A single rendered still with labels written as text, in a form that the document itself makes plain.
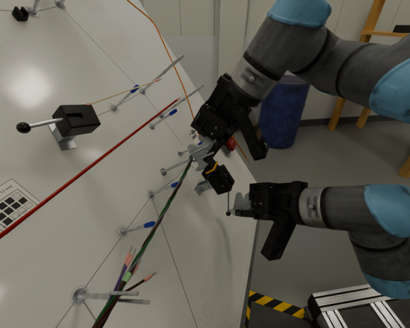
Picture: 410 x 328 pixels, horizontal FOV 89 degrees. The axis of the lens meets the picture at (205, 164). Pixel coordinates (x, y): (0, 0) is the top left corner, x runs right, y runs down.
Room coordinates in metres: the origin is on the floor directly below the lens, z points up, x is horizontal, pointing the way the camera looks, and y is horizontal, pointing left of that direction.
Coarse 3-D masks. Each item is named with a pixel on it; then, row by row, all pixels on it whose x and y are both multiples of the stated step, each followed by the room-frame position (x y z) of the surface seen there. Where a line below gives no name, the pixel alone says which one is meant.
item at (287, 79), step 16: (288, 80) 2.66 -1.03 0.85; (272, 96) 2.54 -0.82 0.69; (288, 96) 2.45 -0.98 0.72; (304, 96) 2.50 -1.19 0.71; (272, 112) 2.51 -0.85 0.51; (288, 112) 2.44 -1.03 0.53; (272, 128) 2.48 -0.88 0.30; (288, 128) 2.45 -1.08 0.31; (272, 144) 2.47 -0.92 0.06; (288, 144) 2.47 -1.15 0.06
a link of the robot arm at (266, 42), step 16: (288, 0) 0.35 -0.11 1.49; (304, 0) 0.33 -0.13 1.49; (320, 0) 0.33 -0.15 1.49; (272, 16) 0.35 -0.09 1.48; (288, 16) 0.34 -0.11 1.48; (304, 16) 0.33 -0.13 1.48; (320, 16) 0.33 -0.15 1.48; (272, 32) 0.35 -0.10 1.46; (288, 32) 0.34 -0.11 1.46; (304, 32) 0.34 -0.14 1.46; (320, 32) 0.35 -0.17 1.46; (256, 48) 0.36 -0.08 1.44; (272, 48) 0.34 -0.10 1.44; (288, 48) 0.34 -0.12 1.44; (304, 48) 0.34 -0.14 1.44; (320, 48) 0.35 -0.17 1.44; (256, 64) 0.35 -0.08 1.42; (272, 64) 0.34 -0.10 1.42; (288, 64) 0.35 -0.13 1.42; (304, 64) 0.35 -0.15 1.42
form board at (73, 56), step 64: (0, 0) 0.41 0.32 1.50; (0, 64) 0.32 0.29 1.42; (64, 64) 0.41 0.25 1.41; (128, 64) 0.55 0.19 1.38; (0, 128) 0.25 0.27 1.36; (128, 128) 0.40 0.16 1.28; (192, 128) 0.58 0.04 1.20; (64, 192) 0.22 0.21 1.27; (128, 192) 0.28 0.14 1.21; (192, 192) 0.39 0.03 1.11; (0, 256) 0.13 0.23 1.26; (64, 256) 0.16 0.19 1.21; (192, 256) 0.25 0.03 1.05; (0, 320) 0.08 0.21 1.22; (64, 320) 0.10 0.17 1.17; (128, 320) 0.12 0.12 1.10; (192, 320) 0.15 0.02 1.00
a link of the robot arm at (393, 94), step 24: (360, 48) 0.31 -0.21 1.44; (384, 48) 0.28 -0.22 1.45; (408, 48) 0.26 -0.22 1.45; (360, 72) 0.28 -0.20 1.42; (384, 72) 0.25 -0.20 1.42; (408, 72) 0.23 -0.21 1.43; (360, 96) 0.27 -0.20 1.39; (384, 96) 0.24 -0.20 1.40; (408, 96) 0.21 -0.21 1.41; (408, 120) 0.22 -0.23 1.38
